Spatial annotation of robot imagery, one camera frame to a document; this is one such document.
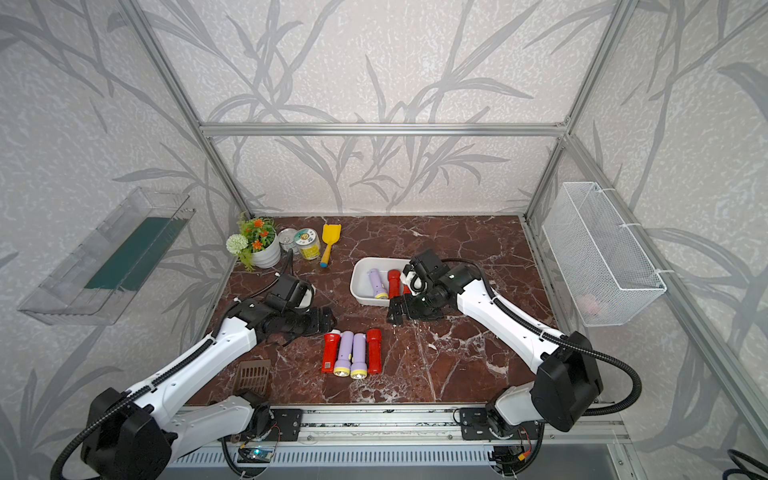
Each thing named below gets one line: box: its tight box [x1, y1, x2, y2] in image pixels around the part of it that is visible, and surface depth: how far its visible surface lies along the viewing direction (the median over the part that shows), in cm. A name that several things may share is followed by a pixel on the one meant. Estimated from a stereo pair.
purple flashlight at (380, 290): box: [367, 268, 389, 299], surface depth 98 cm
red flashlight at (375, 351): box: [367, 328, 383, 375], surface depth 85 cm
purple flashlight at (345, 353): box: [334, 330, 354, 377], surface depth 84 cm
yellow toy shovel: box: [320, 223, 342, 268], surface depth 117 cm
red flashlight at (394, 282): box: [387, 269, 401, 299], surface depth 101 cm
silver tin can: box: [278, 228, 299, 254], surface depth 107 cm
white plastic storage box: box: [350, 257, 411, 307], surface depth 101 cm
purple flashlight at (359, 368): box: [350, 333, 368, 380], surface depth 84 cm
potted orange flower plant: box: [225, 217, 281, 272], surface depth 96 cm
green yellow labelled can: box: [294, 228, 321, 260], surface depth 107 cm
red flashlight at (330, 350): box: [322, 329, 341, 374], surface depth 86 cm
